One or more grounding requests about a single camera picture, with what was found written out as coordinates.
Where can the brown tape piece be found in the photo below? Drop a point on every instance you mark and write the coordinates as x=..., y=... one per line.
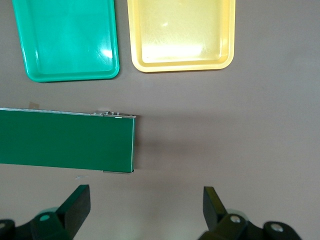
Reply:
x=34, y=105

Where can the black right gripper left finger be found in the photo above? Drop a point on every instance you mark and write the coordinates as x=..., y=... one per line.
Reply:
x=75, y=210

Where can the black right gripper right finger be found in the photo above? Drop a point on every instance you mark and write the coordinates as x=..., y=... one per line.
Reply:
x=215, y=215

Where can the green conveyor belt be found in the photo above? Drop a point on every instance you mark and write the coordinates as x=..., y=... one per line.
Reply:
x=65, y=142

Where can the yellow plastic tray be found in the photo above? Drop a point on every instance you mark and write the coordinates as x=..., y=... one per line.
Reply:
x=180, y=32

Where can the green plastic tray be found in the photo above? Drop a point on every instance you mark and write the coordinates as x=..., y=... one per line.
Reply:
x=67, y=37

